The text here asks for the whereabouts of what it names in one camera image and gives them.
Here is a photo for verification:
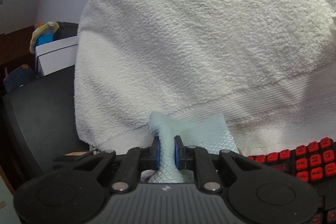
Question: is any red and black keyboard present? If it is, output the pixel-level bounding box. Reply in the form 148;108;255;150
247;137;336;224

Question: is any yellow and blue pouch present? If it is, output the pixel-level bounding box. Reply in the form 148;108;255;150
30;21;61;54

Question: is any white box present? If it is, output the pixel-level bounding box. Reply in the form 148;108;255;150
35;35;79;76

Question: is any white terry towel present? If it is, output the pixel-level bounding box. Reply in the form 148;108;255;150
75;0;336;156

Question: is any black computer case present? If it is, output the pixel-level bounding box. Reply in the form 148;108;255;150
0;67;91;188

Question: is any black box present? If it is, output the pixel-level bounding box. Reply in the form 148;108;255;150
54;21;79;41

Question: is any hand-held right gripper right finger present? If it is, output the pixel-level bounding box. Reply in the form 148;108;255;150
173;135;273;193

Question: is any pale teal cleaning cloth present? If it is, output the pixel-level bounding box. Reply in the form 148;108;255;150
148;111;240;184

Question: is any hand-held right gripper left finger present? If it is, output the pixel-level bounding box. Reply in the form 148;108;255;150
52;136;161;193

